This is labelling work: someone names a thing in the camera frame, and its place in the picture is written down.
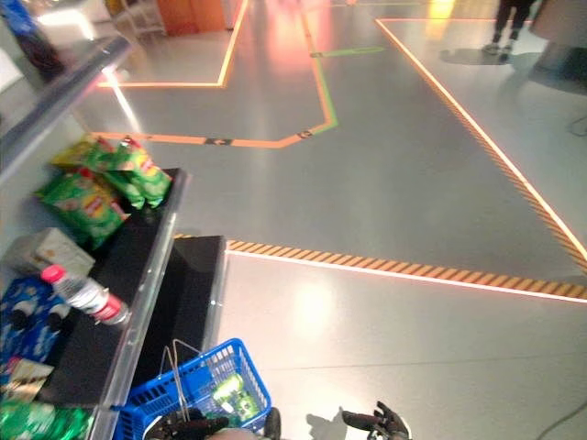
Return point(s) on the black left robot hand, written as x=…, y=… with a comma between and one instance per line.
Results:
x=183, y=424

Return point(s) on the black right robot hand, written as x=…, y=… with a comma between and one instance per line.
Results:
x=390, y=424

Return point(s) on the blue plastic shopping basket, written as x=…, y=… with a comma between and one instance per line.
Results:
x=142, y=403

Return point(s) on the water bottle red label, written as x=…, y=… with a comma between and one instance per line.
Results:
x=87, y=298

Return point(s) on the silver left robot leg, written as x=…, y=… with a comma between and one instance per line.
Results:
x=236, y=434

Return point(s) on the silver robot leg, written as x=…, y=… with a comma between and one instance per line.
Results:
x=273, y=421
x=236, y=434

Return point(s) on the green soda can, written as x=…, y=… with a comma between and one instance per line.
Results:
x=247, y=405
x=227, y=387

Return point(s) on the silver right robot leg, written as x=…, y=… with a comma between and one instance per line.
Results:
x=273, y=421

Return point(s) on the black base deck board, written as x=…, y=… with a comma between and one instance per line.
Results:
x=192, y=284

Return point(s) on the blue Oreo cookie box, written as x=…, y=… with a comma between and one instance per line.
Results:
x=27, y=341

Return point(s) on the blue red carton multipack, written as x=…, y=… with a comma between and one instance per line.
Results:
x=27, y=298

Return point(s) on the cream carton round logo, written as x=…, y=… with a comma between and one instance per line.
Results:
x=64, y=252

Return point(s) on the white striped box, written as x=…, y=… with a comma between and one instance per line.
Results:
x=20, y=259

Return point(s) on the white shelf back panel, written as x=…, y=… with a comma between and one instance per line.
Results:
x=18, y=215

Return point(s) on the orange floor path line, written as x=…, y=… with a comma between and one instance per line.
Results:
x=183, y=139

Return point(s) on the orange striped floor tape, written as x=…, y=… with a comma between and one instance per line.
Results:
x=481, y=133

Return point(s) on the orange cabinet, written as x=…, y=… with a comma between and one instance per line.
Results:
x=192, y=16

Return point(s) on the large Pepsi bottle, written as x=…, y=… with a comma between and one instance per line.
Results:
x=32, y=36

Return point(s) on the person dark trousers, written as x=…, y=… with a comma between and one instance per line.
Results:
x=509, y=18

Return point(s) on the beige round pillar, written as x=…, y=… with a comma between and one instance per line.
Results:
x=559, y=36

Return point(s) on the black shelf board clear rail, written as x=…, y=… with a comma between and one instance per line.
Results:
x=133, y=247
x=59, y=87

